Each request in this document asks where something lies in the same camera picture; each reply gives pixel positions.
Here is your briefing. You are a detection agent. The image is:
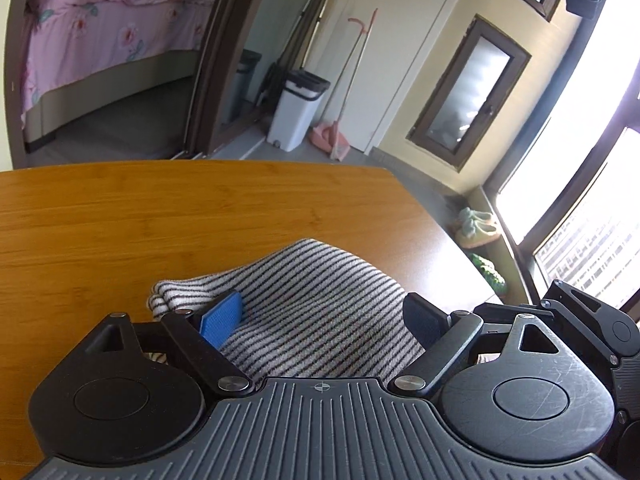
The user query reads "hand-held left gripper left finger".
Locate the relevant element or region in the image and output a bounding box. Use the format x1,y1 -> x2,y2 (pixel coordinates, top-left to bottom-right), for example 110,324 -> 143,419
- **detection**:
85,291 -> 252,396

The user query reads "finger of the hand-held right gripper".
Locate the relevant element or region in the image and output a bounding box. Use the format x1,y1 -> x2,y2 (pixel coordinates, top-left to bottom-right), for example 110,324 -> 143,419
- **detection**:
472,280 -> 617,357

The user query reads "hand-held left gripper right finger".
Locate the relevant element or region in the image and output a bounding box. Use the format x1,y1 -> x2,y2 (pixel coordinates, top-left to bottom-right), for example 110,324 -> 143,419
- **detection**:
392,292 -> 562,397

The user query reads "black and white striped shirt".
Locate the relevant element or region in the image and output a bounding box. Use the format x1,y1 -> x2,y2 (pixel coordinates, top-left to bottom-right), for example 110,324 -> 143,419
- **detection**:
146,238 -> 426,378

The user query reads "dark green textured slipper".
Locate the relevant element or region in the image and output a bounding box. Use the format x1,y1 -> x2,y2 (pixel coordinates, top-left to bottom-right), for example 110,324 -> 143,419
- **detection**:
470,252 -> 508,295

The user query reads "pale green slipper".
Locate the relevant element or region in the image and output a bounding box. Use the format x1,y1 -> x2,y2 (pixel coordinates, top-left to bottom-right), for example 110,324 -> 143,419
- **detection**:
457,207 -> 497,232
451,224 -> 502,249

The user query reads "large brown-framed window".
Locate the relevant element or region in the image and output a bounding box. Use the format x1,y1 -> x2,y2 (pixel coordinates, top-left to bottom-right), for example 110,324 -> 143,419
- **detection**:
492,0 -> 640,313

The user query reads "pink broom and dustpan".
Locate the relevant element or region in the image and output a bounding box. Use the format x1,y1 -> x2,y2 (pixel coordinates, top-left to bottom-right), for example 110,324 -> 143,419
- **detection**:
307,17 -> 371,161

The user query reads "white mop bucket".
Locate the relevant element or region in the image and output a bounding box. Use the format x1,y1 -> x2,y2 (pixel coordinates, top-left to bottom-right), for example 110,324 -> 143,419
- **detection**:
266,67 -> 331,152

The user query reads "small brown-framed window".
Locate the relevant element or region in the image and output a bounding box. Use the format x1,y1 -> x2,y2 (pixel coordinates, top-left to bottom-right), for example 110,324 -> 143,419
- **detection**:
406,15 -> 532,173

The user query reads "brown sliding glass door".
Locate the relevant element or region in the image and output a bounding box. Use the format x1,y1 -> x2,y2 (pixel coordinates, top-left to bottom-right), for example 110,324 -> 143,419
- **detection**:
186,0 -> 333,159

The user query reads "beige bed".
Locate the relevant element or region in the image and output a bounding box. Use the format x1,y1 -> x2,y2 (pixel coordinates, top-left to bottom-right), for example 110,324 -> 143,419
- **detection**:
20,47 -> 202,153

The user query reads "white door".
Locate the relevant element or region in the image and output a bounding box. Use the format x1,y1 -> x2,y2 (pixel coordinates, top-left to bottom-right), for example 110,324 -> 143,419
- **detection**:
320,0 -> 476,156

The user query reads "bed with pink bedding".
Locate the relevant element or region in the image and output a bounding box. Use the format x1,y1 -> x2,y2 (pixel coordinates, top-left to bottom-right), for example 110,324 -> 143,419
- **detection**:
24,0 -> 219,109

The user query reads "mop handle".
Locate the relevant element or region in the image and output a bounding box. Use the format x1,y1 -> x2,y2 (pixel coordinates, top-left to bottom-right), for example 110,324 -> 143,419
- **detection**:
257,0 -> 343,108

